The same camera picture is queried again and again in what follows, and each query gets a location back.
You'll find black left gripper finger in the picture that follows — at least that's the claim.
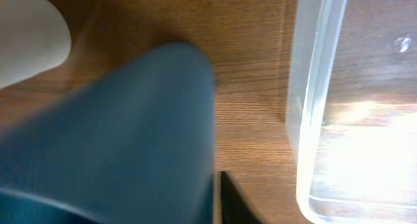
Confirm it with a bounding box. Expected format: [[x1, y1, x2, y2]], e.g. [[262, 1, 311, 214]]
[[220, 171, 262, 224]]

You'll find cream cup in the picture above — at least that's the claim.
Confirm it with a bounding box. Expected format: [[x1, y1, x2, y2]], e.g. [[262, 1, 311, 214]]
[[1, 0, 72, 88]]

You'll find clear plastic storage container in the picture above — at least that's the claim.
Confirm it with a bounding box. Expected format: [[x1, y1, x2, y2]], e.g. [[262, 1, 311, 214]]
[[285, 0, 416, 223]]

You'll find blue cup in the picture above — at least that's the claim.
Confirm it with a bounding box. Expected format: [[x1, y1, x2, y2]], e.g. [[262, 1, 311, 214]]
[[1, 43, 214, 223]]

